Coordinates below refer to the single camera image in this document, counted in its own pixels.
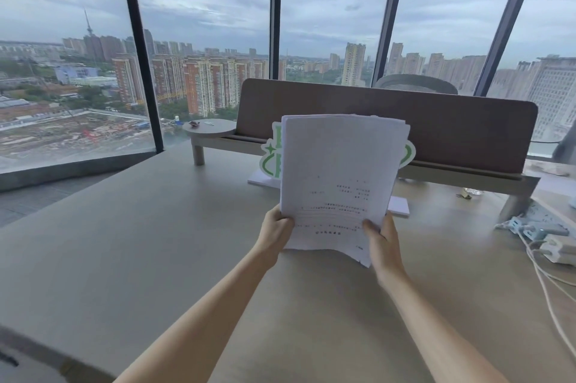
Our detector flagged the person's right hand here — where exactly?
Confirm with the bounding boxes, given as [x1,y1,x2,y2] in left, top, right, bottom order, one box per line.
[362,212,402,279]

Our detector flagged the person's left hand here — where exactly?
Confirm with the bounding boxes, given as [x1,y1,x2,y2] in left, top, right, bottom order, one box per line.
[255,206,295,268]

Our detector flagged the stack of white printed papers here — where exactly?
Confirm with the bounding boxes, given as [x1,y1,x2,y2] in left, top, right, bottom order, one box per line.
[279,114,411,268]

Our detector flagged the person's right forearm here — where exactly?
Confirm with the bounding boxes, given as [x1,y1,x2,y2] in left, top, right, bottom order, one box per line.
[374,267,511,383]

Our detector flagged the person's left forearm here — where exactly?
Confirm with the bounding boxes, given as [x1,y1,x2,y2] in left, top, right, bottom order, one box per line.
[114,250,280,383]

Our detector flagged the green and white cutout sign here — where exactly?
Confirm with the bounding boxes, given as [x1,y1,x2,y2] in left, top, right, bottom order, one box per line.
[247,123,417,219]

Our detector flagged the grey desk shelf riser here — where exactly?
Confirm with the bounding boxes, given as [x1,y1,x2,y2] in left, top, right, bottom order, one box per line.
[182,118,541,222]

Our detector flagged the brown desk divider panel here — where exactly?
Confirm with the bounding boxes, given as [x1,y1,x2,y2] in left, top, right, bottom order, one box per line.
[235,78,539,175]

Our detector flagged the grey chair back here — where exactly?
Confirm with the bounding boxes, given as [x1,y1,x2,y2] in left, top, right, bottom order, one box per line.
[374,74,459,95]

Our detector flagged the white power strip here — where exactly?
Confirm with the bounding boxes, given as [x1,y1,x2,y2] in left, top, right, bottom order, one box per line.
[495,199,571,241]

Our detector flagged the white power adapter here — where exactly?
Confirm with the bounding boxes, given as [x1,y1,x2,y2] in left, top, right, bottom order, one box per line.
[538,235,576,267]

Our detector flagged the white cable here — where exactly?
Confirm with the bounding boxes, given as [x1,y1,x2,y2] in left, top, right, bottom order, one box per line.
[517,227,576,358]

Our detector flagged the black window frame mullion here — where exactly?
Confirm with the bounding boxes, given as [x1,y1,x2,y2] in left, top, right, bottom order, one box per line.
[372,0,411,88]
[116,0,164,154]
[473,0,546,97]
[269,0,283,80]

